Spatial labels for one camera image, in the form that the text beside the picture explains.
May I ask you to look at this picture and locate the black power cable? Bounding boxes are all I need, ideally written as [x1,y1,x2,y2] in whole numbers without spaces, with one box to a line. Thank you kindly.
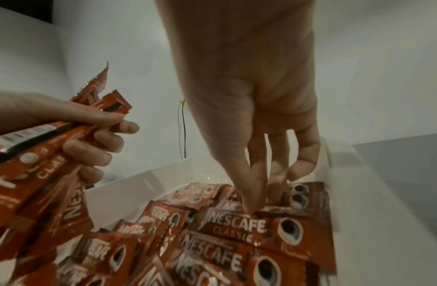
[181,104,188,159]

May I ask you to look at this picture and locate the person's left hand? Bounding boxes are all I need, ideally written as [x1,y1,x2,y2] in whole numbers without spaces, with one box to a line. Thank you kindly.
[0,88,140,185]

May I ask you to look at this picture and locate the bunch of Nescafe sachets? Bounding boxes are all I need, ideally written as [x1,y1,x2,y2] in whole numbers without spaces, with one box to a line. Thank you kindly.
[0,59,133,286]

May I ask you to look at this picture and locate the person's right hand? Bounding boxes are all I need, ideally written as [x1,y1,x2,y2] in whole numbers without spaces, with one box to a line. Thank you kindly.
[154,0,322,216]

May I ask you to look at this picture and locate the white plastic tray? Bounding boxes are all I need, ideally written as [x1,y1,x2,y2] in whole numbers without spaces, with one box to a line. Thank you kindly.
[55,137,437,286]

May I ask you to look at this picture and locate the pile of red Nescafe sachets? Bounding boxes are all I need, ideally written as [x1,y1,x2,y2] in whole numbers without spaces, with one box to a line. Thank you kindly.
[55,181,338,286]

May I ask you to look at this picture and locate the black window blind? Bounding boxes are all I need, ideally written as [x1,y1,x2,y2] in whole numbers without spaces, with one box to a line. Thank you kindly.
[0,0,53,25]

